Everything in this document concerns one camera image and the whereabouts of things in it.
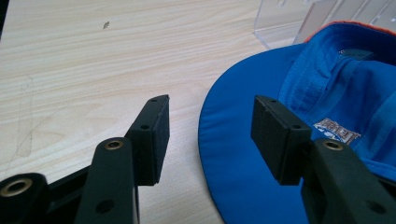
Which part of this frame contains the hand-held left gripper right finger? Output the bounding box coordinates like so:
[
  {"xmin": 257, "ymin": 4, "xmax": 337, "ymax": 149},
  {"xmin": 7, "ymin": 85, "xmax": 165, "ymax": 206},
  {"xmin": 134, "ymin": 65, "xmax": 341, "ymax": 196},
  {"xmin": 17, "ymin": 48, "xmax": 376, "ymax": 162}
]
[{"xmin": 250, "ymin": 94, "xmax": 396, "ymax": 224}]

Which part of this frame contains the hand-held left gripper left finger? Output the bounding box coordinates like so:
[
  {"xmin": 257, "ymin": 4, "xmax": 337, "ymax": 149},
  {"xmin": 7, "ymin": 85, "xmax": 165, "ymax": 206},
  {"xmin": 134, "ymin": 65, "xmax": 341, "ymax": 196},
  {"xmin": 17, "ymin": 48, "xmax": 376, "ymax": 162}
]
[{"xmin": 74, "ymin": 94, "xmax": 171, "ymax": 224}]

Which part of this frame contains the blue cap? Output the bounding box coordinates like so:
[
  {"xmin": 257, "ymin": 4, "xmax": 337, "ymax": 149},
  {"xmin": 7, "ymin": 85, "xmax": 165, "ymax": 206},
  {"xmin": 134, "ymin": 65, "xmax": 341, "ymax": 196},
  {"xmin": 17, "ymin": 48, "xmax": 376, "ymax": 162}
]
[{"xmin": 198, "ymin": 21, "xmax": 396, "ymax": 224}]

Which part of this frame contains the clear plastic container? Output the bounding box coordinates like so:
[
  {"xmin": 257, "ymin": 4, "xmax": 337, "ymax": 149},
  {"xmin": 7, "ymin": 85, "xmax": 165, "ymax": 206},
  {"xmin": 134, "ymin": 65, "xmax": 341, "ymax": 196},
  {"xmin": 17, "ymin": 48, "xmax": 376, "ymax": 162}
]
[{"xmin": 253, "ymin": 0, "xmax": 396, "ymax": 50}]

